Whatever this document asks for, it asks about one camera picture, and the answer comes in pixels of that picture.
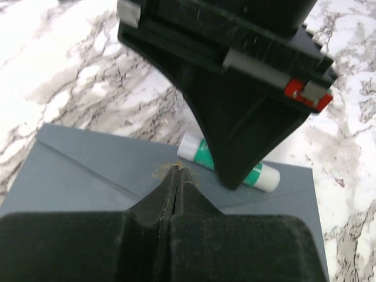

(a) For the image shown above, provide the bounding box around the grey envelope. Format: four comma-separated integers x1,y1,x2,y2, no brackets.
1,125,328,281

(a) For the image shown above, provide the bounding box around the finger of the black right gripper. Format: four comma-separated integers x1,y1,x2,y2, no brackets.
150,55,309,190

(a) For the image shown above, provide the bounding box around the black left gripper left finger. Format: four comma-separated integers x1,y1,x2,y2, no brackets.
1,166,179,281

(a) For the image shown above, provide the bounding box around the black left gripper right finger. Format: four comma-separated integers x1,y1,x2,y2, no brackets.
169,169,323,281

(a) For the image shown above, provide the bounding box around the green white glue stick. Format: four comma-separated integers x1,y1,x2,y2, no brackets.
177,132,280,192

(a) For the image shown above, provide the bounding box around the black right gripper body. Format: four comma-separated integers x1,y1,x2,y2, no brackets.
116,1,335,113

